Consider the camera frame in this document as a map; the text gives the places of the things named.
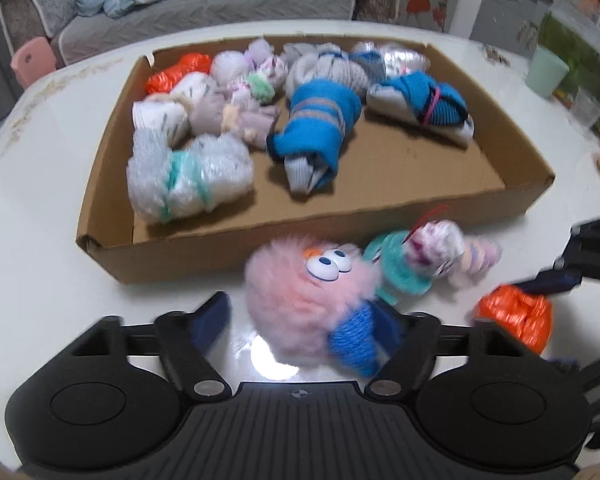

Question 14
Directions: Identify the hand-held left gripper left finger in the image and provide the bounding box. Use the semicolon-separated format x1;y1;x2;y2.
55;291;232;403

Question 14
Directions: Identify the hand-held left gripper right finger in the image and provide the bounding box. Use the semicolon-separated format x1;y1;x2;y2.
364;305;541;401

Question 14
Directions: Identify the orange plastic bag bundle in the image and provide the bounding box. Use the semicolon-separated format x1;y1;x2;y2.
145;53;213;96
472;284;553;356

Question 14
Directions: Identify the pink furry googly-eyed sock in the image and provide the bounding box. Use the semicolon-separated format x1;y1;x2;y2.
244;239;406;378

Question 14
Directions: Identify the bubble wrap bundle teal band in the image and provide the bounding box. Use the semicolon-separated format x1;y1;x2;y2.
126;130;255;225

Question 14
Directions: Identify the shallow cardboard box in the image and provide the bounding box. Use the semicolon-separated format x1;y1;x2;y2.
75;35;557;285

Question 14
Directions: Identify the lavender fuzzy sock bundle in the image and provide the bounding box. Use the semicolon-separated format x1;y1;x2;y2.
187;91;281;151

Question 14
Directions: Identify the teal white sock bundle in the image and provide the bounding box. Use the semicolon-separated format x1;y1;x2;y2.
362;205;463;306

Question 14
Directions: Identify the pastel striped fuzzy sock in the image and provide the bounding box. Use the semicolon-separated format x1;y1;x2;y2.
447;237;503;288

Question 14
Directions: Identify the clear plastic cup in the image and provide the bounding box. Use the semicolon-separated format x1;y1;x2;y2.
570;87;600;136

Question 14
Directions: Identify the green cup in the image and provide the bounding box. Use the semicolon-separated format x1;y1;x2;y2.
525;45;571;98

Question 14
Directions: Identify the blue grey striped sock bundle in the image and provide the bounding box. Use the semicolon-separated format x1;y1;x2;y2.
266;81;363;195

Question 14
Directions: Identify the blue sock bundle red band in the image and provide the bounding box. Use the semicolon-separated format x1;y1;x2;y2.
366;71;476;148

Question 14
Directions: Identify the pile of seed shells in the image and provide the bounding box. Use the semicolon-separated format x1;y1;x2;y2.
482;44;511;67

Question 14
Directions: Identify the glass fish tank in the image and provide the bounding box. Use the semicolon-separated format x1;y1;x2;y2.
535;0;600;106

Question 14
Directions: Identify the white sock bundle green tuft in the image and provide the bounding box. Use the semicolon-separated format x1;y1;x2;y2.
242;55;289;106

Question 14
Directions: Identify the white purple sock bundle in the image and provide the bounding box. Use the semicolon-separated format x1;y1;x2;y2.
211;37;281;83

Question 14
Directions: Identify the shiny white plastic bundle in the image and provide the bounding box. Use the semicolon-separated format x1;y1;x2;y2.
352;41;431;78

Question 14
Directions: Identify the grey cabinet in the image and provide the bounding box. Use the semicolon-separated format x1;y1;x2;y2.
470;0;600;56

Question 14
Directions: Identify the grey sock bundle blue band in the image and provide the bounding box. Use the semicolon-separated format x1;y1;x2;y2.
282;42;381;98

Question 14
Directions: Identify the pink plastic stool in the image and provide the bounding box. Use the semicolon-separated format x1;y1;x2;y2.
10;36;56;88

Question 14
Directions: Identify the grey sofa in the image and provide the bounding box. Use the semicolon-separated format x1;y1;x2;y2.
0;0;413;66

